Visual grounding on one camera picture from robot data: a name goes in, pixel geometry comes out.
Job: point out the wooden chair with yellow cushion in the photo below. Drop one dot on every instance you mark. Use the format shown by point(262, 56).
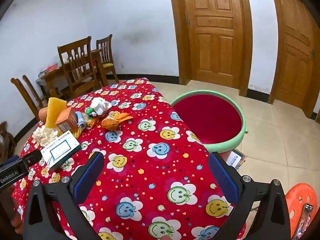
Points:
point(105, 50)

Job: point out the dark wooden furniture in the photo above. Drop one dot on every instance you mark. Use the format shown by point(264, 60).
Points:
point(6, 140)

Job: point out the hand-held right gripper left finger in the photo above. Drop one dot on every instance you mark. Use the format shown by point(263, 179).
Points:
point(88, 175)

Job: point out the person's left hand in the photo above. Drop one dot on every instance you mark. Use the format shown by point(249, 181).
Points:
point(18, 220)

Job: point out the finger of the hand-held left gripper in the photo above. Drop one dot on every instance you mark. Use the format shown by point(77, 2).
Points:
point(31, 157)

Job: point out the red packet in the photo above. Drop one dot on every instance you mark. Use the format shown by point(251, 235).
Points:
point(51, 68)

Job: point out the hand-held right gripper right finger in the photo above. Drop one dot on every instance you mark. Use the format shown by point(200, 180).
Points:
point(223, 177)

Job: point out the white tissue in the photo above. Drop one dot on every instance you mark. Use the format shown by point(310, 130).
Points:
point(45, 135)

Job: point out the orange plastic stool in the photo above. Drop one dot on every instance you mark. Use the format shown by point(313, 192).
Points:
point(297, 200)

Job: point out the small orange box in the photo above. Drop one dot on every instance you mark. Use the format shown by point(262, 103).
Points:
point(66, 120)

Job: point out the yellow snack wrapper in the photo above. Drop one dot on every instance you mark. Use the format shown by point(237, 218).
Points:
point(88, 122)

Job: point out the white and green box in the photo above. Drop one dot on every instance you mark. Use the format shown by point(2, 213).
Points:
point(61, 151)

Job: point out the cardboard box with white label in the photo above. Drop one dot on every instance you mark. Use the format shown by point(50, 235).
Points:
point(236, 158)

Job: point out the white green small toy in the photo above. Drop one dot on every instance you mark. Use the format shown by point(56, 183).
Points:
point(100, 105)

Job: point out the yellow foam net sleeve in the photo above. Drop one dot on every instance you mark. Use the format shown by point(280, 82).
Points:
point(53, 112)

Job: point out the red smiley printed tablecloth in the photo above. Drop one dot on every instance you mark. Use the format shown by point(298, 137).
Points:
point(150, 130)

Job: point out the small green toy bottle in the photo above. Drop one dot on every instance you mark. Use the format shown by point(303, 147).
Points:
point(89, 110)

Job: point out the wooden slat-back chair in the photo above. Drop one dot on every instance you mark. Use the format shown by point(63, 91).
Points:
point(25, 90)
point(75, 62)

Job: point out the brown egg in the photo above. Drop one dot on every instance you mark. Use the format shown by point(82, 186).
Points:
point(43, 115)

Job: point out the wooden panel door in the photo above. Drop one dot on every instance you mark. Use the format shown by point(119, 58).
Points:
point(215, 42)
point(295, 55)

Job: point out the red basin with green rim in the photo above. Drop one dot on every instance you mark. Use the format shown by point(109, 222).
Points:
point(207, 117)

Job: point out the smartphone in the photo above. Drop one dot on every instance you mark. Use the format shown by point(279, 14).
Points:
point(303, 222)

